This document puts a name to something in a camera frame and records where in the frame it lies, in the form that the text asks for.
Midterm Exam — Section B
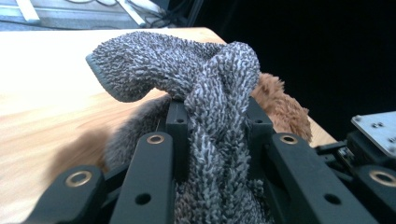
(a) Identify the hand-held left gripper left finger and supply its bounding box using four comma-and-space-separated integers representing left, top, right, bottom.
165, 100, 190, 181

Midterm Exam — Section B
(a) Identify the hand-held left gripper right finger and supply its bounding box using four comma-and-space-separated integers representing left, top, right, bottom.
247, 96, 275, 147

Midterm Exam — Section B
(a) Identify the brown teddy bear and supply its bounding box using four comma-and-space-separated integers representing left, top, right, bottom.
50, 72, 313, 185

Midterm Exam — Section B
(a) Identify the grey terry towel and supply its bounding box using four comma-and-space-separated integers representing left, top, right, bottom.
85, 31, 275, 224

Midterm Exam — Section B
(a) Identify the black cable bundle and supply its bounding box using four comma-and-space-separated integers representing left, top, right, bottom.
136, 0, 188, 28

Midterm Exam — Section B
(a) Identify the white desk frame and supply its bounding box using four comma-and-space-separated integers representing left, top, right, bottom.
13, 0, 148, 28

